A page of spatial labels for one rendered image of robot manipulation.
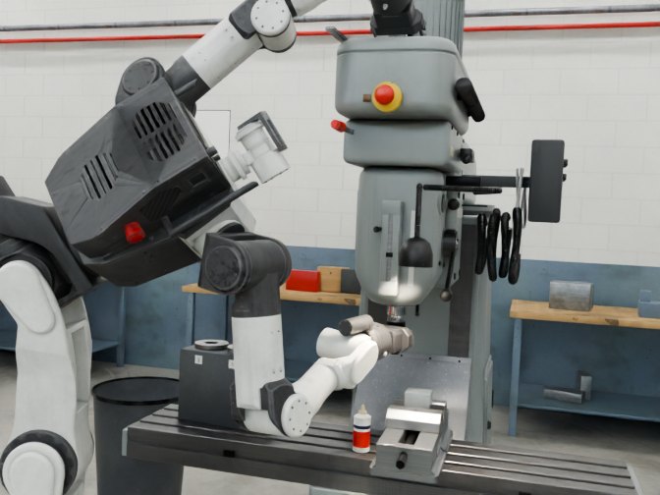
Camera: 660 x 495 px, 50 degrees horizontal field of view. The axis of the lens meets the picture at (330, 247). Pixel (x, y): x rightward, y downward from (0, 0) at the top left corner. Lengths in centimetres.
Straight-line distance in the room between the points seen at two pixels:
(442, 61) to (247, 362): 72
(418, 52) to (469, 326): 87
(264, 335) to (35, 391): 46
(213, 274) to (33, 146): 632
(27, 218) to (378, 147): 74
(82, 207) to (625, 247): 503
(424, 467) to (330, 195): 469
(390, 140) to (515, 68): 445
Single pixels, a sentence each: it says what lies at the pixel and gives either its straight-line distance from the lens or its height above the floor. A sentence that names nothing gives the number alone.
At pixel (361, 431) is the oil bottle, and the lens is 172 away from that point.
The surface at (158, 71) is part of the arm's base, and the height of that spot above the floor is 178.
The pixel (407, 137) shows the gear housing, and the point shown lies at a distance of 159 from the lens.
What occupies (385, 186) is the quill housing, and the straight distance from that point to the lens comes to 163.
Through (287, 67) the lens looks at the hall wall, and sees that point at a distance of 636.
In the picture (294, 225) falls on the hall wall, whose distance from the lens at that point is 620.
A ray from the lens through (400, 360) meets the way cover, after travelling 211.
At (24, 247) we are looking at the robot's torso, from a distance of 145.
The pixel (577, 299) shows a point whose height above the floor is 97.
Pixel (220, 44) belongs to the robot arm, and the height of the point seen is 185.
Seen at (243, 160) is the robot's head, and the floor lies 161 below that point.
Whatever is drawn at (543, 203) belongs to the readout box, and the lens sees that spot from 188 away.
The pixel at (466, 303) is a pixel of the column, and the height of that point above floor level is 127.
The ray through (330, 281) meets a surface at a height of 96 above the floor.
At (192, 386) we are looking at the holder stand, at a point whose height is 105.
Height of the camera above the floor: 152
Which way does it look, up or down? 3 degrees down
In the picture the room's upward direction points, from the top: 2 degrees clockwise
